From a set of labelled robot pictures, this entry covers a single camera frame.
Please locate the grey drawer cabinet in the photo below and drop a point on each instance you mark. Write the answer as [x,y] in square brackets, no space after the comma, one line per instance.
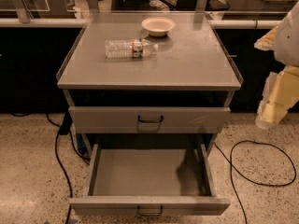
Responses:
[190,68]

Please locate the black drawer handle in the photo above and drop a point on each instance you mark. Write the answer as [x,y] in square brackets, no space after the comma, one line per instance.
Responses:
[146,212]
[157,120]

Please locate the white horizontal rail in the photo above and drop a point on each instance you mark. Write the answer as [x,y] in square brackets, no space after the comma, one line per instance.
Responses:
[76,23]

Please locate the open lower grey drawer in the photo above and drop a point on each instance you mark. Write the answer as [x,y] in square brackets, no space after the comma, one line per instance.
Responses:
[179,180]

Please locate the black upper drawer handle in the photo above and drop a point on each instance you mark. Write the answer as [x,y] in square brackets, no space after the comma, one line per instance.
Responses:
[157,120]

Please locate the clear plastic water bottle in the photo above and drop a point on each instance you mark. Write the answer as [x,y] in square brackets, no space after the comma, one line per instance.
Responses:
[129,48]

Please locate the closed upper grey drawer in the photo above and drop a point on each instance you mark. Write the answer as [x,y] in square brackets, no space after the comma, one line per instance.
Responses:
[107,119]

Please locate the black lower drawer handle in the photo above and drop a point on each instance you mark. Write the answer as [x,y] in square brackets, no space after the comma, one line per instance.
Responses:
[146,212]

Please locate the white paper bowl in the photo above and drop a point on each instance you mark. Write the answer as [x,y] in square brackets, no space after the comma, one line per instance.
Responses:
[158,26]

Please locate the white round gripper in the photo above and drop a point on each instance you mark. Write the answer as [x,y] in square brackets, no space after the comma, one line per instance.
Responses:
[288,42]

